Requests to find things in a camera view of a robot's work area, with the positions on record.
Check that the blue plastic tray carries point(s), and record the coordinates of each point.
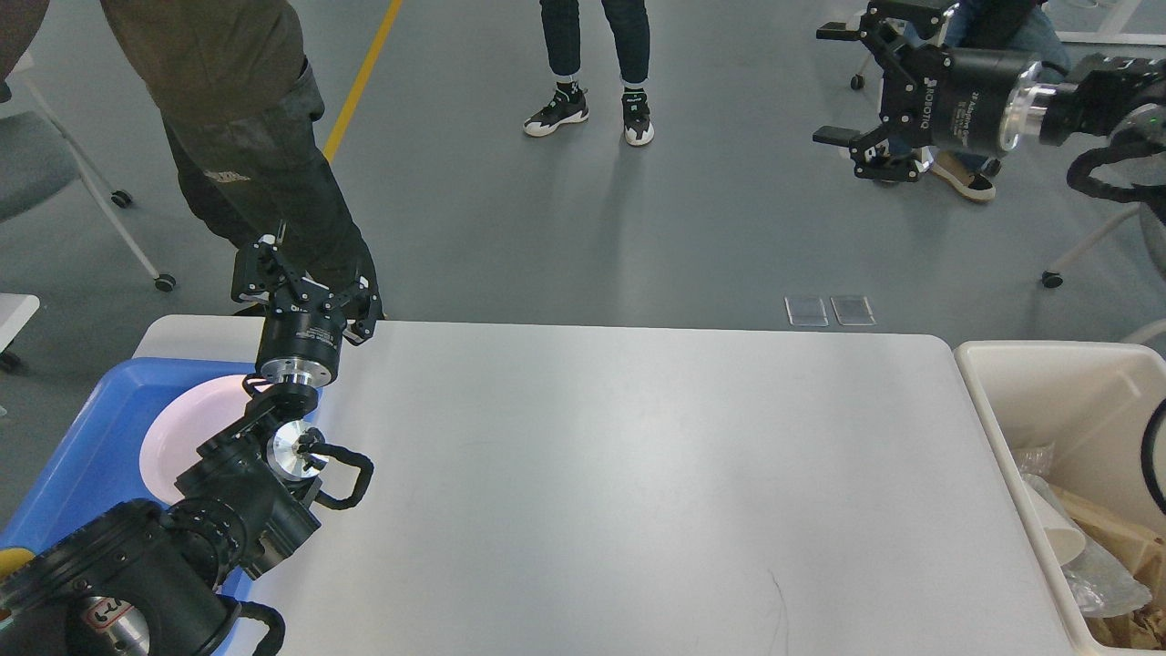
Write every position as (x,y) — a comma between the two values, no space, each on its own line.
(96,466)

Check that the brown paper bag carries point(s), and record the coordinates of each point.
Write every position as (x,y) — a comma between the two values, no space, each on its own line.
(1136,547)

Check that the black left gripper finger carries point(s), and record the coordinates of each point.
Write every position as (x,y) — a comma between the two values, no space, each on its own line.
(262,275)
(361,305)

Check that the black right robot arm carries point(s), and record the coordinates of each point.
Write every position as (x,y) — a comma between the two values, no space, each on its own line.
(1119,99)

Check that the pink plate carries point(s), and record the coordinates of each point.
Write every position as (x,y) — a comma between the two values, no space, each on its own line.
(169,447)

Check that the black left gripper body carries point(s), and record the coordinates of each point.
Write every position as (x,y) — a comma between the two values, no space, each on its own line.
(301,338)

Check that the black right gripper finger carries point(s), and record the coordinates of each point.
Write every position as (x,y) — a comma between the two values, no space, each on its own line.
(890,30)
(871,154)

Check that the teal mug yellow inside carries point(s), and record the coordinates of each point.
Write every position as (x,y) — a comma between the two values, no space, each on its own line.
(13,559)

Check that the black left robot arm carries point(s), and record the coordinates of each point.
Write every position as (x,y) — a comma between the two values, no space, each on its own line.
(142,579)

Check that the white side table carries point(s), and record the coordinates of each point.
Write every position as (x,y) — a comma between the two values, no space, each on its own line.
(16,310)

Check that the walking person dark clothes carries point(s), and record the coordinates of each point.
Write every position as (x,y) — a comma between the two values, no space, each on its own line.
(238,102)

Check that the foil bag with paper cup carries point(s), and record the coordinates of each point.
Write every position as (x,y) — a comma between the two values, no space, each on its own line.
(1101,586)

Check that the brown paper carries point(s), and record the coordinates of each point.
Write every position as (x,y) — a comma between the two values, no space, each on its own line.
(1142,629)

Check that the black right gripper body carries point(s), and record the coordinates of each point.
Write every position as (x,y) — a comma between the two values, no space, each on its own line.
(968,100)

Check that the grey office chair left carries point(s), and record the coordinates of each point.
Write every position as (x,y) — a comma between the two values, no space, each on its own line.
(40,157)

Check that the white plastic bin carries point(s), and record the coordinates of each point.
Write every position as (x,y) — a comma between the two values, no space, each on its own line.
(1092,401)

